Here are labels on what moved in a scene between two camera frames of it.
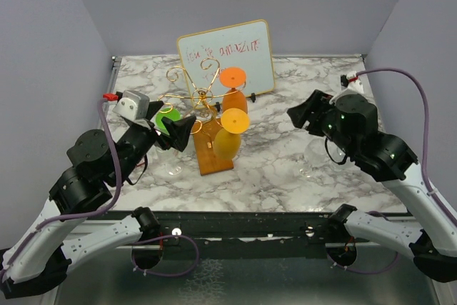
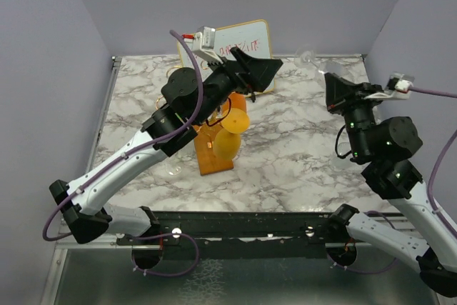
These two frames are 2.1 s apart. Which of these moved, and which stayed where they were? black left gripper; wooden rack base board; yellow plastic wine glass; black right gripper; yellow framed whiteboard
Moved: black right gripper; black left gripper
Stayed: yellow plastic wine glass; wooden rack base board; yellow framed whiteboard
